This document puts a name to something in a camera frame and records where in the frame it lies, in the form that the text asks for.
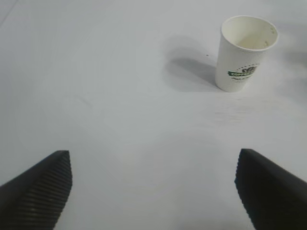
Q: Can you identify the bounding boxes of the white paper coffee cup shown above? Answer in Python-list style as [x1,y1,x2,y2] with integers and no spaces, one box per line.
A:
[214,15,279,93]

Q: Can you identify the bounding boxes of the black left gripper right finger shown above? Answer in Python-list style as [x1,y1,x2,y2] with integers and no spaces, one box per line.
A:
[234,148,307,230]

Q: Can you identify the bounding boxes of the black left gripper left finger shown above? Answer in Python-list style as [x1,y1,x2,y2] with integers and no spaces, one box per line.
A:
[0,150,73,230]

